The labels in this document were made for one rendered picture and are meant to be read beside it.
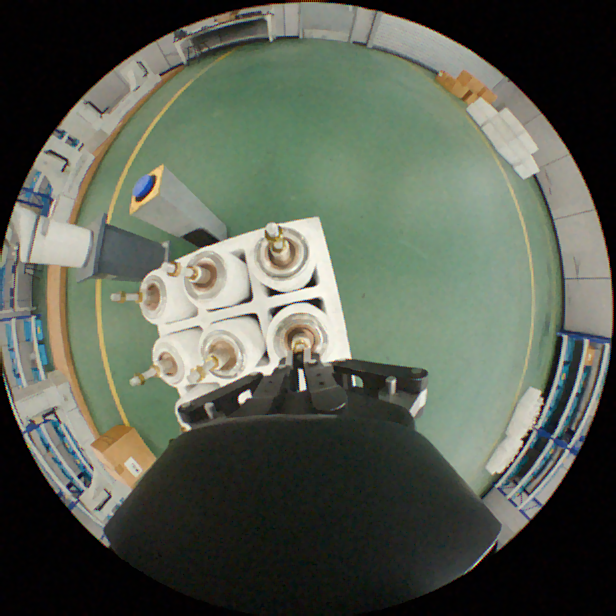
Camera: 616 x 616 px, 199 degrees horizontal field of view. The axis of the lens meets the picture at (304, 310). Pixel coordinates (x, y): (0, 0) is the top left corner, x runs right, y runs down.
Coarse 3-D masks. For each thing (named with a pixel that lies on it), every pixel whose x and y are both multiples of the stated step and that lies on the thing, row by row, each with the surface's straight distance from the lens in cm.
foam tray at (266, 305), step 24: (240, 240) 34; (264, 288) 34; (312, 288) 31; (336, 288) 31; (216, 312) 34; (240, 312) 32; (264, 312) 31; (336, 312) 31; (264, 336) 32; (336, 336) 32; (264, 360) 37; (192, 384) 47
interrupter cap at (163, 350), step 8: (160, 344) 34; (168, 344) 33; (160, 352) 35; (168, 352) 33; (176, 352) 32; (160, 360) 35; (176, 360) 32; (176, 368) 33; (160, 376) 37; (168, 376) 35; (176, 376) 34
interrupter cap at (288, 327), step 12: (300, 312) 23; (288, 324) 23; (300, 324) 23; (312, 324) 23; (324, 324) 24; (276, 336) 24; (288, 336) 24; (312, 336) 24; (324, 336) 24; (276, 348) 24; (288, 348) 24; (312, 348) 24; (324, 348) 24
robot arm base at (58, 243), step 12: (48, 228) 49; (60, 228) 50; (72, 228) 52; (84, 228) 54; (36, 240) 48; (48, 240) 49; (60, 240) 49; (72, 240) 50; (84, 240) 51; (36, 252) 49; (48, 252) 49; (60, 252) 50; (72, 252) 50; (84, 252) 51; (48, 264) 53; (60, 264) 52; (72, 264) 53; (84, 264) 53
